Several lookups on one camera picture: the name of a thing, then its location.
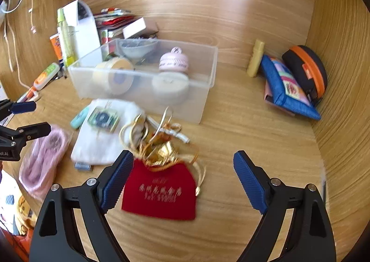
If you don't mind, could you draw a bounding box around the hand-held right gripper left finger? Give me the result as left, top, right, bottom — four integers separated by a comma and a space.
29, 150, 134, 262

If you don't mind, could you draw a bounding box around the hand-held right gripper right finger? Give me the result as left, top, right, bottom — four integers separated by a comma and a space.
234, 151, 337, 262

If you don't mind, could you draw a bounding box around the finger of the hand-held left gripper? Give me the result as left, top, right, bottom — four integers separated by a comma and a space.
0, 123, 51, 148
0, 99, 37, 124

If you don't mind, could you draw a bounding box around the pink rope bundle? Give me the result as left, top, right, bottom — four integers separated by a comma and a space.
19, 125, 73, 202

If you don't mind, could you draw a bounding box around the red velvet drawstring pouch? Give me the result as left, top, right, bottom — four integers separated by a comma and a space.
121, 142, 207, 220

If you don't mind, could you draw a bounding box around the white cloth pouch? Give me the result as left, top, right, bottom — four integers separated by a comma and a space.
71, 99, 146, 166

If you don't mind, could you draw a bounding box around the teal small case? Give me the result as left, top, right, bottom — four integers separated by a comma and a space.
70, 106, 90, 129

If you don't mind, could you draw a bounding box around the gold key ring bundle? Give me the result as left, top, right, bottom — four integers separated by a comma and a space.
119, 107, 174, 153

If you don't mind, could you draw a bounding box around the green square patterned card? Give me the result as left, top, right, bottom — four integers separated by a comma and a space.
88, 107, 120, 132

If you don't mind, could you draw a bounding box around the white cord charm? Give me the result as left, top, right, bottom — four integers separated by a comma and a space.
146, 116, 191, 144

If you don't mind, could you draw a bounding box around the clear plastic storage box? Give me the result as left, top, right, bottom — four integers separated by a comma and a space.
68, 38, 219, 125

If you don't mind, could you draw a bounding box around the wooden desktop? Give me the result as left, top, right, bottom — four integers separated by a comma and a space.
0, 62, 327, 262

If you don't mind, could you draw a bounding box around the orange green correction tape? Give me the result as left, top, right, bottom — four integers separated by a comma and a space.
33, 63, 60, 90

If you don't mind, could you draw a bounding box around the person's printed orange clothing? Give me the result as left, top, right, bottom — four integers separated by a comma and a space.
0, 170, 39, 254

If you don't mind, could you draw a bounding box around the orange tube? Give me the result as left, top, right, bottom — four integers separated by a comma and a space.
50, 34, 64, 62

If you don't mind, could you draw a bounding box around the green spray bottle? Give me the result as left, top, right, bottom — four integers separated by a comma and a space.
57, 8, 76, 67

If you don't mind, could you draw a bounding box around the beige tape roll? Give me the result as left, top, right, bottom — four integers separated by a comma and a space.
93, 58, 135, 95

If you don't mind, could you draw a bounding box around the pink notebook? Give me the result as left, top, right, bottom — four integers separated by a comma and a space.
264, 80, 295, 116

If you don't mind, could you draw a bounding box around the blue patchwork pencil case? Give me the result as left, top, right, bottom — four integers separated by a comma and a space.
261, 55, 322, 120

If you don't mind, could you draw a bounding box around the white round tin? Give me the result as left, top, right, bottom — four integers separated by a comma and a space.
152, 72, 190, 105

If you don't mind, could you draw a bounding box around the yellow tube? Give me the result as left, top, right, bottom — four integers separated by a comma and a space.
247, 39, 265, 77

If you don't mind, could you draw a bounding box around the stack of books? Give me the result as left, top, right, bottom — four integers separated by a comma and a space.
94, 8, 136, 46

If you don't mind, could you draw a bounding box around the black orange zip case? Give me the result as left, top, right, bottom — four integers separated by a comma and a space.
282, 45, 328, 106

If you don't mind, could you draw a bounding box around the pink round mini fan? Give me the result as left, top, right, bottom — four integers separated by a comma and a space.
159, 46, 189, 73

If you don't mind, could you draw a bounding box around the white small cardboard box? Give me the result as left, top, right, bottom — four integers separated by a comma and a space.
123, 18, 159, 39

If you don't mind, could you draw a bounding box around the white cable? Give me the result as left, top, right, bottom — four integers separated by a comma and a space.
0, 0, 32, 89

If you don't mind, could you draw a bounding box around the pink cord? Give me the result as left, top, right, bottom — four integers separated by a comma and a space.
27, 0, 37, 34

